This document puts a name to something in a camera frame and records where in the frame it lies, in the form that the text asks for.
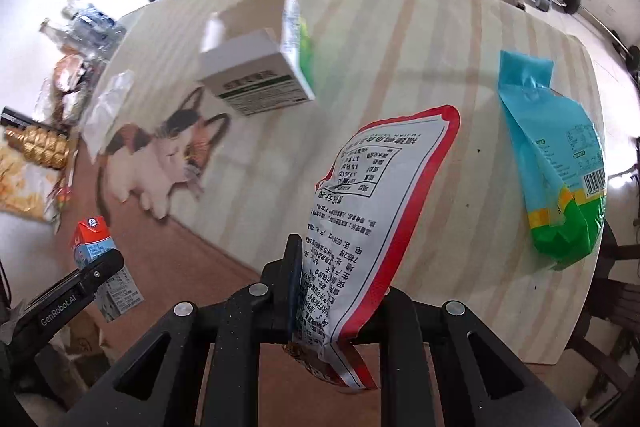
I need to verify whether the red and white snack bag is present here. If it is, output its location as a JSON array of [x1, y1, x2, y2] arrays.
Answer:
[[282, 104, 462, 395]]

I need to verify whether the clear plastic bottle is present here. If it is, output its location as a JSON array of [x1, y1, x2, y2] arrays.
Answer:
[[75, 24, 128, 55]]

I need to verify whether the white and green box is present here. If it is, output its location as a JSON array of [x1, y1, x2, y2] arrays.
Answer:
[[197, 0, 317, 118]]

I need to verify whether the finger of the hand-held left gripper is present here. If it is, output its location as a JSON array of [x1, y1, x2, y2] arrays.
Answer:
[[9, 249, 124, 360]]

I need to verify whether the clear plastic bag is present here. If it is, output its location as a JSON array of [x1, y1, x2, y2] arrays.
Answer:
[[80, 69, 136, 165]]

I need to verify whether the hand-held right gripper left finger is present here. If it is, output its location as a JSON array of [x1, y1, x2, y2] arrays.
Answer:
[[60, 234, 304, 427]]

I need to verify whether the table with cat tablecloth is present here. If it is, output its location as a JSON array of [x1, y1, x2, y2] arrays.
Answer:
[[50, 0, 606, 427]]

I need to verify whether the wooden chair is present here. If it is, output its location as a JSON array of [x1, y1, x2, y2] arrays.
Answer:
[[565, 217, 640, 408]]

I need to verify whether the blue and red milk carton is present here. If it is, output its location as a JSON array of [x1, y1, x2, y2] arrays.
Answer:
[[70, 215, 146, 323]]

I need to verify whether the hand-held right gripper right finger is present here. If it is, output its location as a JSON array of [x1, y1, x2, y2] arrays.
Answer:
[[350, 287, 583, 427]]

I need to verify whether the blue and green snack bag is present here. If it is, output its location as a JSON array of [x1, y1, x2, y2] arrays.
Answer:
[[497, 49, 608, 270]]

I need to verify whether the cardboard box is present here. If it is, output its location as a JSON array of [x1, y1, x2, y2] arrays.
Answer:
[[50, 307, 116, 368]]

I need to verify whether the tall glass bottle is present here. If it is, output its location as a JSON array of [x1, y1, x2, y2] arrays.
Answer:
[[40, 19, 76, 48]]

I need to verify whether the bread bag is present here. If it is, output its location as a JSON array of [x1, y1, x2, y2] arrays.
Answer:
[[52, 54, 96, 92]]

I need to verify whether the yellow chip bag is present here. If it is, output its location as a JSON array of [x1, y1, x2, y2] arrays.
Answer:
[[0, 142, 66, 223]]

